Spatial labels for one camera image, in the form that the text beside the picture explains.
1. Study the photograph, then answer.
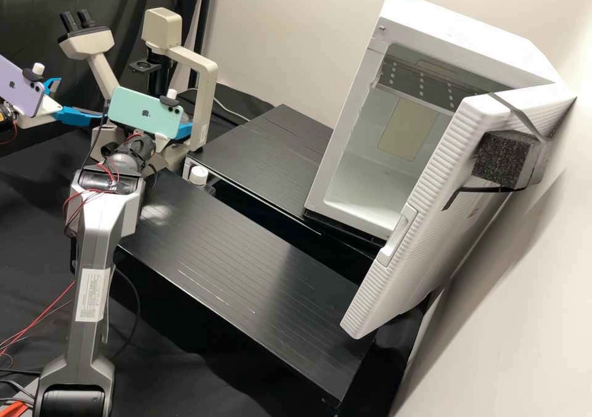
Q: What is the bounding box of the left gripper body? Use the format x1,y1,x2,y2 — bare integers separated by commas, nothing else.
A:
18,96,64,129

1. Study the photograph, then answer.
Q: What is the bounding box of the white-capped bottle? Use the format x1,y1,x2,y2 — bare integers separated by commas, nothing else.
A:
190,166,216,195

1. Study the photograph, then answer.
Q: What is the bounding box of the cream microscope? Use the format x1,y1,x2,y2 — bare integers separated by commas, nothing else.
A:
57,7,220,173

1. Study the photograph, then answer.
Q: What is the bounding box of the black platform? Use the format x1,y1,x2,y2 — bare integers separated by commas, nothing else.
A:
114,171,376,411
184,104,387,256

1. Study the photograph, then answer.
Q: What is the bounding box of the white incubator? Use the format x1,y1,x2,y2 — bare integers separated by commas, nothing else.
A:
303,0,558,244

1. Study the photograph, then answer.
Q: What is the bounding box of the incubator door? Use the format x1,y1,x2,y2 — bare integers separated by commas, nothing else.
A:
340,83,579,342

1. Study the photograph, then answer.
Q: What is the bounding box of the left wrist camera phone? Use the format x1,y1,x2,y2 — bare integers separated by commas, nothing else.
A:
0,55,48,118

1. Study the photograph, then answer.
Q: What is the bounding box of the wrist camera phone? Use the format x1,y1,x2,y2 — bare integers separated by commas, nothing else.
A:
106,86,187,141
0,55,48,118

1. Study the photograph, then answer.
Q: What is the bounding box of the white cable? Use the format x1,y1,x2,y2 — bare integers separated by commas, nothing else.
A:
216,94,254,125

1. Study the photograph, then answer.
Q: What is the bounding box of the right wrist camera phone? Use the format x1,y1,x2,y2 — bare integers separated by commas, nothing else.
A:
106,86,187,141

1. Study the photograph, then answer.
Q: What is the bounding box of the red wire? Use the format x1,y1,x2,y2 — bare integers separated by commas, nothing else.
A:
0,296,77,358

